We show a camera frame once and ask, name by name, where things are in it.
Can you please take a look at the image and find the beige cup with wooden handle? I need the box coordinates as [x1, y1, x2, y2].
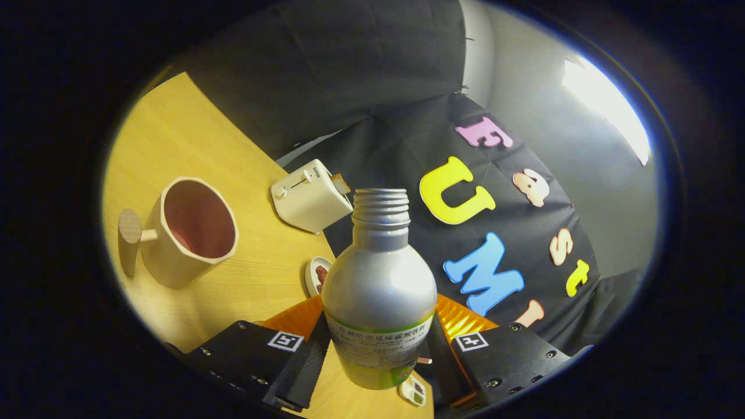
[118, 176, 240, 290]

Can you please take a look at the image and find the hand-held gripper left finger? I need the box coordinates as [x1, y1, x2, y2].
[166, 294, 332, 413]

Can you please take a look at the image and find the wooden table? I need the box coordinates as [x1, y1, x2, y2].
[102, 72, 434, 419]

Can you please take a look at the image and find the cream toaster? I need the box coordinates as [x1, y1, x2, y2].
[271, 159, 354, 235]

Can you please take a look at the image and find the small white plate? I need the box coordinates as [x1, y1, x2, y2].
[304, 256, 334, 298]

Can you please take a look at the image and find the white divided tray of beans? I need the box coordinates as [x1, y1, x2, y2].
[398, 375, 427, 407]

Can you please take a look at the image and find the silver bottle with green label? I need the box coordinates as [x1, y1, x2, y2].
[321, 188, 438, 390]

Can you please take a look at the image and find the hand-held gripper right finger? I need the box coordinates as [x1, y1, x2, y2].
[428, 294, 583, 413]

